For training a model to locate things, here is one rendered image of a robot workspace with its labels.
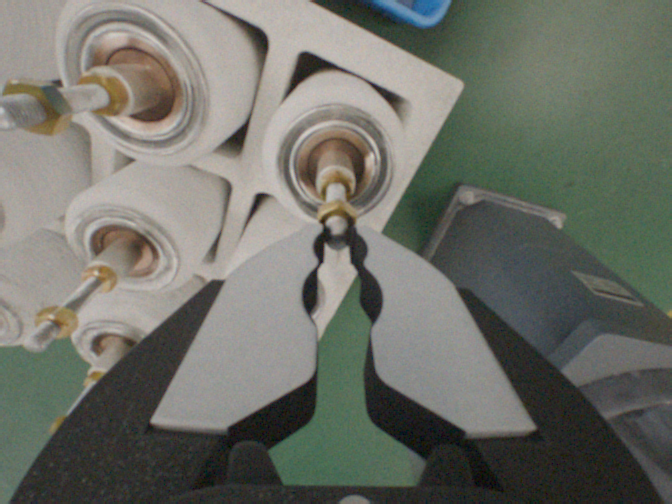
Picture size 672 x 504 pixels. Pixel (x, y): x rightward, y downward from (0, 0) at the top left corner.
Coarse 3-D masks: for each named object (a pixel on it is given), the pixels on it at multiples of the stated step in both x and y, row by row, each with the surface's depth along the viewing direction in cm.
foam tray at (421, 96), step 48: (240, 0) 21; (288, 0) 21; (288, 48) 22; (336, 48) 22; (384, 48) 23; (0, 96) 28; (288, 96) 30; (384, 96) 34; (432, 96) 24; (96, 144) 26; (240, 144) 31; (240, 192) 28
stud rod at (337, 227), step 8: (336, 184) 16; (328, 192) 16; (336, 192) 15; (344, 192) 16; (328, 200) 15; (344, 200) 15; (336, 216) 13; (328, 224) 13; (336, 224) 13; (344, 224) 13; (328, 232) 13; (336, 232) 12; (344, 232) 12; (328, 240) 12; (336, 240) 12; (344, 240) 13; (336, 248) 13; (344, 248) 13
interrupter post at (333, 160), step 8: (328, 152) 19; (336, 152) 19; (320, 160) 19; (328, 160) 18; (336, 160) 18; (344, 160) 18; (320, 168) 18; (328, 168) 17; (336, 168) 17; (344, 168) 17; (352, 168) 19; (320, 176) 17; (352, 176) 17; (320, 184) 17; (352, 192) 18
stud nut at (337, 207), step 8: (336, 200) 14; (320, 208) 14; (328, 208) 13; (336, 208) 13; (344, 208) 13; (352, 208) 14; (320, 216) 13; (328, 216) 13; (344, 216) 13; (352, 216) 13; (352, 224) 14
